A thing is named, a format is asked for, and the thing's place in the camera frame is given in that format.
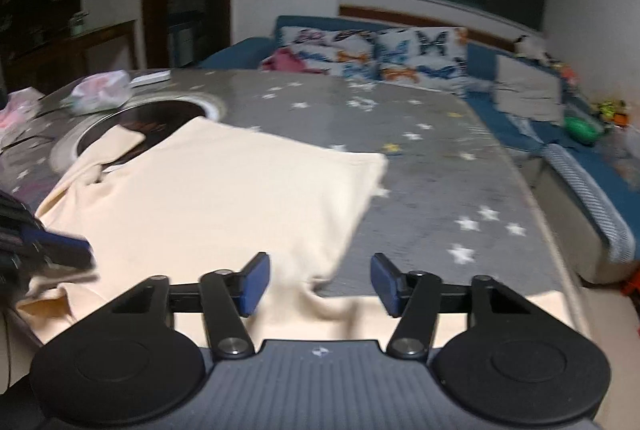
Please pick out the dark wooden cabinet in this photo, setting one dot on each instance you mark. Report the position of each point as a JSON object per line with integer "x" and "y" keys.
{"x": 50, "y": 10}

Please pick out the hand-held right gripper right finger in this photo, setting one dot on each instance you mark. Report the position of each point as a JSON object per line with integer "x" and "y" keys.
{"x": 382, "y": 284}

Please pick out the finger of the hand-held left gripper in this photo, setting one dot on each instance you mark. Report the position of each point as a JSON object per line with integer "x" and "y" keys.
{"x": 67, "y": 247}

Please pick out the yellow black plush toy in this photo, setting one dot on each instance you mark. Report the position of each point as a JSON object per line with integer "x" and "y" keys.
{"x": 610, "y": 111}

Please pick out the pink cloth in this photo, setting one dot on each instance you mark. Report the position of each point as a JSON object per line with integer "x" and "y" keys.
{"x": 285, "y": 61}

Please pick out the large-print butterfly pillow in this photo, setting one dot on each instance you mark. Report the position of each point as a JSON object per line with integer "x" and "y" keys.
{"x": 425, "y": 60}

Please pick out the white black plush toy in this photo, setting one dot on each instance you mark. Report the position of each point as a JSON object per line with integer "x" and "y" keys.
{"x": 527, "y": 47}

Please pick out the cream sweatshirt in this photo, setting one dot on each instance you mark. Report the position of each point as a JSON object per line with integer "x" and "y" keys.
{"x": 210, "y": 190}

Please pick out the round black induction cooktop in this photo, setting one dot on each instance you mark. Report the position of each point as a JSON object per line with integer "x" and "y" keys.
{"x": 150, "y": 116}

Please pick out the blue white patterned sofa cover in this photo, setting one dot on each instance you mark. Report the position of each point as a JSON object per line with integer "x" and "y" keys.
{"x": 585, "y": 197}

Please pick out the blue corner sofa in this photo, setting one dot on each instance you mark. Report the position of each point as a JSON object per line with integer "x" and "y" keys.
{"x": 510, "y": 135}

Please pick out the grey pillow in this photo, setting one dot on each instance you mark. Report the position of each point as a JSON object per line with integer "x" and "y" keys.
{"x": 525, "y": 90}

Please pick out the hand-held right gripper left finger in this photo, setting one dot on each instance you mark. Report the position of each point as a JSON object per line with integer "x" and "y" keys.
{"x": 255, "y": 284}

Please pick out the small-print butterfly pillow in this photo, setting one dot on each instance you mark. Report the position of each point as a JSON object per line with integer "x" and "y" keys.
{"x": 325, "y": 52}

